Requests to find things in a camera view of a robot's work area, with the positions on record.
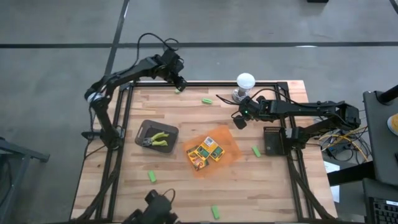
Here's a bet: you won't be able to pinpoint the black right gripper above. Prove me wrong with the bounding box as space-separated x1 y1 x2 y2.
233 96 270 130

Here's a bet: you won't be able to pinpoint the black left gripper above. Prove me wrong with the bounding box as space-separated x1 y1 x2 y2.
151 49 188 91

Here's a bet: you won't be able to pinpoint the orange translucent plastic bin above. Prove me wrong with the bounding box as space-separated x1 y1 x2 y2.
182 124 243 179

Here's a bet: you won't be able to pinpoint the yellow green crayon box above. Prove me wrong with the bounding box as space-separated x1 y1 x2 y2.
185 144 210 172
194 136 218 161
208 144 226 162

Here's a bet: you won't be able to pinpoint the dark grey plastic bin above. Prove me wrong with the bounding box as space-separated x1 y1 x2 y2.
134 119 180 154

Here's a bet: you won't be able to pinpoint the yellow-handled needle-nose pliers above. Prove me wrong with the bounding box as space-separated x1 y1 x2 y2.
150 131 170 140

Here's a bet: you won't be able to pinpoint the yellow-handled wire cutters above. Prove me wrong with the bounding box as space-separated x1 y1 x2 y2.
142 136 169 148

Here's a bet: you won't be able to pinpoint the white dome lamp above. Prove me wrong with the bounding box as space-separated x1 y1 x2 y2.
231 72 257 103

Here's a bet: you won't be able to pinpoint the white paper sheet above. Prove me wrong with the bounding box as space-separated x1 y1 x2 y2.
323 161 341 203

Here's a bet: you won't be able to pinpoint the black floor beam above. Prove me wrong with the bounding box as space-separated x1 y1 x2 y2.
326 161 377 187

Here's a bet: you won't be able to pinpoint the dark grey desk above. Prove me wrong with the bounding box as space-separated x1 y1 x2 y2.
363 90 398 187

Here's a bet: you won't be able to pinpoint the black pole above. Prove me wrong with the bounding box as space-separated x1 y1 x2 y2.
375 84 398 105

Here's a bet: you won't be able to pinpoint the yellow round object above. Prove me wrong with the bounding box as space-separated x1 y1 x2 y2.
386 113 398 136

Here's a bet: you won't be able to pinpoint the black keyboard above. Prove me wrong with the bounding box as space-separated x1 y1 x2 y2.
368 196 398 224

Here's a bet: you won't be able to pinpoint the grey metal stand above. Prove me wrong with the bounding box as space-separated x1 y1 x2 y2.
0 136 50 224

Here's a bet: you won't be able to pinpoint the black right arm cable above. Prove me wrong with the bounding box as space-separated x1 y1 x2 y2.
216 88 315 108

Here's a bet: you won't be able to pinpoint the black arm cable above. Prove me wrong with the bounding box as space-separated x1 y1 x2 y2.
135 32 181 68
216 88 315 108

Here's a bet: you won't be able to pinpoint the black aluminium rig frame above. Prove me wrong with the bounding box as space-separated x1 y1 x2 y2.
70 74 340 224

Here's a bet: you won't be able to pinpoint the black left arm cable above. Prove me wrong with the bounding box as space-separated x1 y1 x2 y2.
135 32 181 68

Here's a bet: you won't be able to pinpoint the tangle of floor cables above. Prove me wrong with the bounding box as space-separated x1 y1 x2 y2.
310 108 376 162

